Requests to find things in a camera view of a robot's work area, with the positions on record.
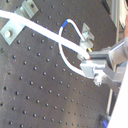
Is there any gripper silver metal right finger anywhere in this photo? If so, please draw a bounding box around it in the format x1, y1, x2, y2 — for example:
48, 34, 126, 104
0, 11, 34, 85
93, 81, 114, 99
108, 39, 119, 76
90, 37, 128, 64

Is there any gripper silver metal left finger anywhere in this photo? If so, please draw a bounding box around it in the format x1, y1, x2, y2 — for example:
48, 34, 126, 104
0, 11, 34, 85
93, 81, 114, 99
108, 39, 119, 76
80, 61, 125, 88

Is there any thick white braided cable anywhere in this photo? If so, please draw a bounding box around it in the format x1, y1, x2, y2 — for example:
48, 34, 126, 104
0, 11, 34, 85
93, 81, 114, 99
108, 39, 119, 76
0, 9, 90, 61

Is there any small metal cable clip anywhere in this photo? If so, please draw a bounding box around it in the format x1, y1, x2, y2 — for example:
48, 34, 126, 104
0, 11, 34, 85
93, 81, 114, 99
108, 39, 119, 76
80, 24, 95, 50

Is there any white vertical post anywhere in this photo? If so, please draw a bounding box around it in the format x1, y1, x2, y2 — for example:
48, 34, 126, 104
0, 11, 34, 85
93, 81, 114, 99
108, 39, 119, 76
111, 0, 128, 28

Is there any thin white looped cable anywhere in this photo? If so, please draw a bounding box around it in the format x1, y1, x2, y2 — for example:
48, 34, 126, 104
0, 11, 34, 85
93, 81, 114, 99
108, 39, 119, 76
58, 18, 88, 77

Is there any metal cable clip bracket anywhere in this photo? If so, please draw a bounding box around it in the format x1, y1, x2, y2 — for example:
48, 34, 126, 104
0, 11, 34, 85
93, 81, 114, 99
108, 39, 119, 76
0, 0, 38, 45

